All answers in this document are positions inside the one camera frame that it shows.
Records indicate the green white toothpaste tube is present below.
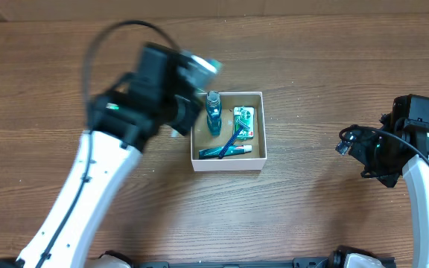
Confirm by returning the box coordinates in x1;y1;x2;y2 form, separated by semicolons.
199;145;252;159

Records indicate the blue liquid bottle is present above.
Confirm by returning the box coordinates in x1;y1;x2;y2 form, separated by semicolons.
206;91;222;136

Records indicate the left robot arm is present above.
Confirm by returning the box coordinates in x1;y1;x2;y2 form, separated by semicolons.
0;43;220;267

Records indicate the green white toothbrush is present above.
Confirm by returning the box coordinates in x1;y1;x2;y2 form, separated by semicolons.
171;128;182;138

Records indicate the blue disposable razor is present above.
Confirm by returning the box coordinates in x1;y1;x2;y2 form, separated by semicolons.
218;118;251;159

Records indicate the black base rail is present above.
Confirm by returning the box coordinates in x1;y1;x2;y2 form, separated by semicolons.
95;245;398;268

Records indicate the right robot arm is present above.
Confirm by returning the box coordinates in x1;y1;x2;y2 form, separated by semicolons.
336;95;429;267

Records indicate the white cardboard box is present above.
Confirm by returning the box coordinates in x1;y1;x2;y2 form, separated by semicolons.
191;92;267;172

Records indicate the green white floss packet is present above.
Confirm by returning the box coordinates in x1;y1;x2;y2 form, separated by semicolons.
233;106;255;140

